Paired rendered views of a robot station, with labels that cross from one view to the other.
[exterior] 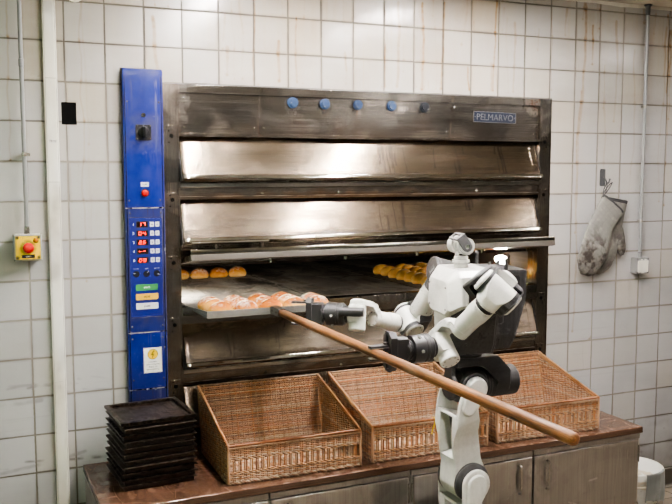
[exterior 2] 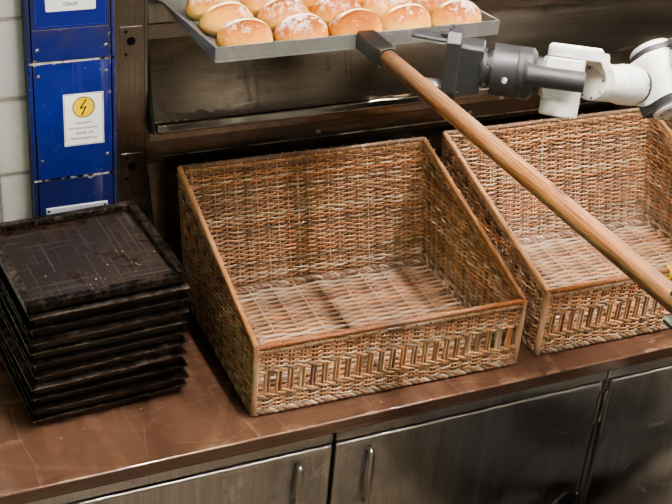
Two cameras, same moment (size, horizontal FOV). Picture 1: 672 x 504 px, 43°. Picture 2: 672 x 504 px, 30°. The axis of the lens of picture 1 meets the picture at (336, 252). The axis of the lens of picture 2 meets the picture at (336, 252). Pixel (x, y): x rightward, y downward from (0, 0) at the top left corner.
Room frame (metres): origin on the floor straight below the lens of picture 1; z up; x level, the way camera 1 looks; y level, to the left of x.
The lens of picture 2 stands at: (1.29, 0.37, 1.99)
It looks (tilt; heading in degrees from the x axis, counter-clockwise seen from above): 31 degrees down; 357
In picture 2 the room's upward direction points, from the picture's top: 5 degrees clockwise
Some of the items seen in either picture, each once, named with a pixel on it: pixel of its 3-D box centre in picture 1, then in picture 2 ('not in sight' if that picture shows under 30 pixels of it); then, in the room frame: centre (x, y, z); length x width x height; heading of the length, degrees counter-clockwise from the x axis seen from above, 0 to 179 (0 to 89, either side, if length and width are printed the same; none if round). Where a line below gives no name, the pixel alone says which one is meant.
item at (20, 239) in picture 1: (27, 246); not in sight; (3.21, 1.17, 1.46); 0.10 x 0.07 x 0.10; 114
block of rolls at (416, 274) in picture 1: (435, 272); not in sight; (4.50, -0.53, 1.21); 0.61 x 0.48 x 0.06; 24
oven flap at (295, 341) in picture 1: (374, 329); (546, 42); (3.86, -0.18, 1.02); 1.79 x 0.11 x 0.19; 114
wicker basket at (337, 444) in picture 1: (277, 424); (345, 264); (3.38, 0.24, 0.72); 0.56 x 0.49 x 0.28; 113
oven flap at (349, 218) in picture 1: (375, 216); not in sight; (3.86, -0.18, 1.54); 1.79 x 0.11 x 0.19; 114
